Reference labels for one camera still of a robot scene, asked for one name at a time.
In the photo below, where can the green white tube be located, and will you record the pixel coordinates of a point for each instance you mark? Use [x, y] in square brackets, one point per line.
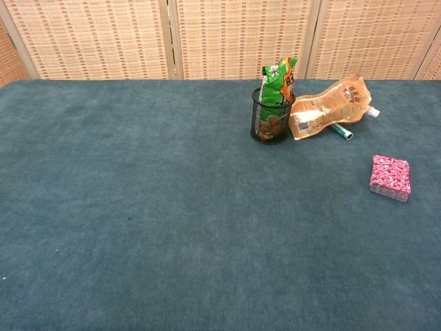
[342, 132]

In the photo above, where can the woven bamboo screen panel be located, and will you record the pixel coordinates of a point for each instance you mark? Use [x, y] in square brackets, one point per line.
[241, 38]
[10, 58]
[372, 38]
[432, 69]
[93, 38]

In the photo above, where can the orange spout pouch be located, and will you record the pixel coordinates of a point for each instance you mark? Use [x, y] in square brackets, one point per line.
[327, 110]

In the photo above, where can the green snack bag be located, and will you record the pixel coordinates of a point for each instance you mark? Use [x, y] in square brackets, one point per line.
[275, 82]

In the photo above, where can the black mesh pen cup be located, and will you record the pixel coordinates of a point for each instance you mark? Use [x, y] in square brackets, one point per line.
[256, 120]

